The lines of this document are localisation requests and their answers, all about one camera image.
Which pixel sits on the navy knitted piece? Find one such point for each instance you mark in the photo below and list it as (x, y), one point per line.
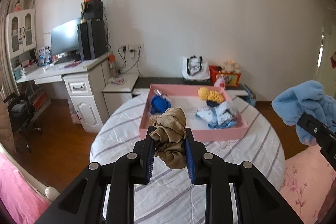
(214, 104)

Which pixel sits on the light blue fleece piece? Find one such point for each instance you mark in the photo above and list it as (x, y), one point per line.
(302, 100)

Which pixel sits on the cartoon figure sticker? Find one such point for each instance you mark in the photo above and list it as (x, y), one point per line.
(17, 5)

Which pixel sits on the white desk with drawers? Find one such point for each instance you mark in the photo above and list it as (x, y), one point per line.
(84, 98)

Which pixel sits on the red toy box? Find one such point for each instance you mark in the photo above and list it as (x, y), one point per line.
(233, 79)

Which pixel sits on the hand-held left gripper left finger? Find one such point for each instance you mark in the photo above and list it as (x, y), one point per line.
(150, 169)

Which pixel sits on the orange and white bottle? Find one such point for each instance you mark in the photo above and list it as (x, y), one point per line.
(112, 61)

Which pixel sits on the black computer tower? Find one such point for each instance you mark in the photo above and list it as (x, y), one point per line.
(93, 39)

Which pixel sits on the wall power outlets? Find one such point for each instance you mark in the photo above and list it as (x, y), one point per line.
(134, 47)

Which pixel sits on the pink shallow box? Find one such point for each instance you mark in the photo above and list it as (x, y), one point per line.
(183, 132)

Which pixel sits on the black keyboard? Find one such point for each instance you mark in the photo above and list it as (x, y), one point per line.
(67, 59)

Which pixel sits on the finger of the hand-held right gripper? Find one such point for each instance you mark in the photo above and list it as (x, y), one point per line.
(320, 132)

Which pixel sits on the red door ornament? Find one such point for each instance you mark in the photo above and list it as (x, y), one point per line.
(333, 60)

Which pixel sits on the black office chair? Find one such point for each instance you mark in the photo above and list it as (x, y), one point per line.
(19, 116)

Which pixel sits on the cream plush sheep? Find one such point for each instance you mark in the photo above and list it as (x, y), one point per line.
(227, 66)

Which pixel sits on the low black and white bench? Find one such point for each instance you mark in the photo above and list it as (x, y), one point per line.
(118, 87)

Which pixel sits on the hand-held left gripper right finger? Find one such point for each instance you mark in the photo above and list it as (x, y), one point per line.
(189, 169)

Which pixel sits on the black computer monitor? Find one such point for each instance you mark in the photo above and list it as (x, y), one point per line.
(64, 36)

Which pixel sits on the pink booklet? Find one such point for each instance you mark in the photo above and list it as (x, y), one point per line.
(72, 64)

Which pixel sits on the clear plastic bag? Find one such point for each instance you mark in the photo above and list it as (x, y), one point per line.
(160, 93)

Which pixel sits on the pink patterned pouch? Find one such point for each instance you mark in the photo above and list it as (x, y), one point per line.
(116, 80)

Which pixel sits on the blue and white carton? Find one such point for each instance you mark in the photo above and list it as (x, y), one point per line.
(43, 56)

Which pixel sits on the beige quilted coat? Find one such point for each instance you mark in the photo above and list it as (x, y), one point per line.
(3, 121)

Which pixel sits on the round table with striped quilt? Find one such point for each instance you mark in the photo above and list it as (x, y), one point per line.
(123, 129)

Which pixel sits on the white tote bag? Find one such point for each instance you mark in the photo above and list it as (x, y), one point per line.
(195, 69)

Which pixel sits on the white door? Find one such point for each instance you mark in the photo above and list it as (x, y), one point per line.
(325, 50)

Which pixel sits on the white glass-door cabinet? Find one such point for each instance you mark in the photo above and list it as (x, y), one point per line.
(21, 32)

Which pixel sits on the cream bed footboard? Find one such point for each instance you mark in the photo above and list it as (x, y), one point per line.
(48, 192)

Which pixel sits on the pink plush toy with heart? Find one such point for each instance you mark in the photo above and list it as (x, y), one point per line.
(220, 81)

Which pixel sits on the blue knitted piece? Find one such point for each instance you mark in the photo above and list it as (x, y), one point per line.
(158, 104)

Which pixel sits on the beige curtain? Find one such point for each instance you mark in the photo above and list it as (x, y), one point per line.
(8, 43)

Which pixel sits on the blue cartons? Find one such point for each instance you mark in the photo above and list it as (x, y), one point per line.
(250, 95)

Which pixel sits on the light blue baby garment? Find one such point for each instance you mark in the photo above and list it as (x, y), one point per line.
(220, 116)

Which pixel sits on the pink bed cover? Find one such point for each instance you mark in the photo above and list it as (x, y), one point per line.
(15, 195)

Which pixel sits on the tan fabric scrunchie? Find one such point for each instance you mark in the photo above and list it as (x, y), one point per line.
(169, 134)

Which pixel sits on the yellow crochet toy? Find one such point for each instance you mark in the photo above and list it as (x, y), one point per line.
(210, 94)

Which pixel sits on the stack of books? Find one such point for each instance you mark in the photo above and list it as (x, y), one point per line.
(25, 69)

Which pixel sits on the black box with round dial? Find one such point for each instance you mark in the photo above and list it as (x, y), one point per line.
(92, 11)

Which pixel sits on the pink floral bedding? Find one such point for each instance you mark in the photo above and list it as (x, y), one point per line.
(302, 192)

